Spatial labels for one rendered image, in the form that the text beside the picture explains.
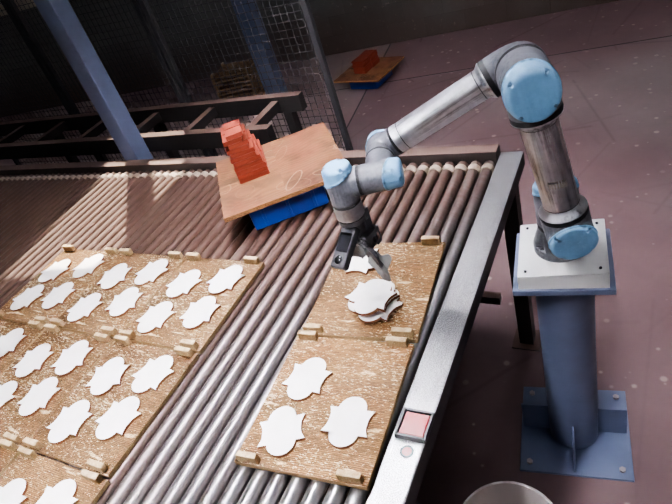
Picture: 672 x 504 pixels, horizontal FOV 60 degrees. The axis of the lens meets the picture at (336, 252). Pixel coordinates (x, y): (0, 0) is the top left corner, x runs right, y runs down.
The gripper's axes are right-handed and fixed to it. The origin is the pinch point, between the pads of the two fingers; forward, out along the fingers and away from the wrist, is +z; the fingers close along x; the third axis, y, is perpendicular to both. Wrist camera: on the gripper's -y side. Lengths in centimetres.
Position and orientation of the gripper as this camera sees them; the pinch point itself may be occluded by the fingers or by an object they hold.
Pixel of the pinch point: (366, 278)
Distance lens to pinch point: 160.5
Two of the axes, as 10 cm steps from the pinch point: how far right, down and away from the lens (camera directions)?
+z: 2.8, 7.6, 5.8
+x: -7.9, -1.7, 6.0
